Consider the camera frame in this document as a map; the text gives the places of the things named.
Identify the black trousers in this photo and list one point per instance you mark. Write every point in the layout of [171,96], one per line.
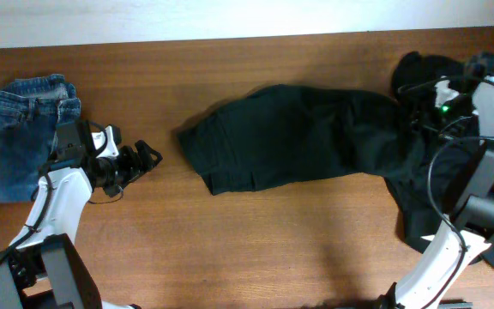
[284,134]

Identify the folded blue jeans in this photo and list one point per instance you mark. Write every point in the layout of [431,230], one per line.
[30,110]

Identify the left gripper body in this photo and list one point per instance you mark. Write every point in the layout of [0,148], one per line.
[117,169]

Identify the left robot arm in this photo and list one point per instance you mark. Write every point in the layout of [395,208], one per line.
[41,267]

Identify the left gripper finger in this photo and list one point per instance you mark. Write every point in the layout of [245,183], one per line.
[118,180]
[149,157]

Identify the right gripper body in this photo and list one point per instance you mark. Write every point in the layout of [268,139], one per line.
[436,120]

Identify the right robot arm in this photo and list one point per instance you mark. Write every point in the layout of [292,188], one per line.
[448,201]

